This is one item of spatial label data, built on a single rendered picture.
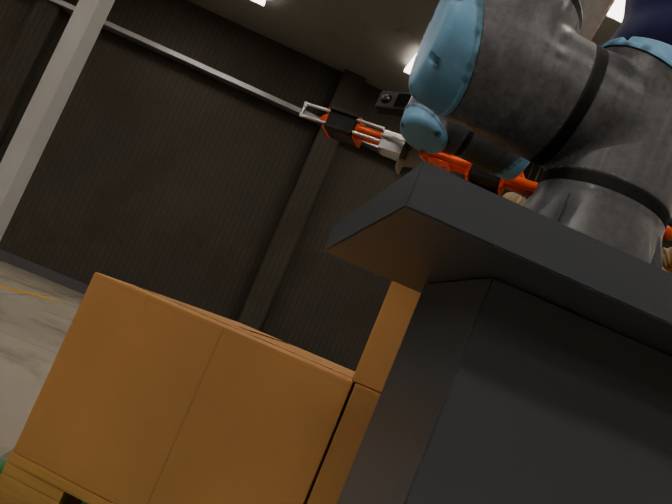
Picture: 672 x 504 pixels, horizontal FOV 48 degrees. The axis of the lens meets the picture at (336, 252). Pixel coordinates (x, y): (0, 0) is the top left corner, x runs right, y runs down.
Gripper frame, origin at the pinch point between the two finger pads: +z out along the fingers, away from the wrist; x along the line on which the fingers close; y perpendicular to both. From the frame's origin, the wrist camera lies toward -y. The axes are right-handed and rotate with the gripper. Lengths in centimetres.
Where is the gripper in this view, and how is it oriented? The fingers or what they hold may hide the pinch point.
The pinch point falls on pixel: (405, 146)
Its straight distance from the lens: 169.7
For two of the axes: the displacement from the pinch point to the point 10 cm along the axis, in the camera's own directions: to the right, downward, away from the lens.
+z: -1.3, 3.7, 9.2
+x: 3.5, -8.5, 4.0
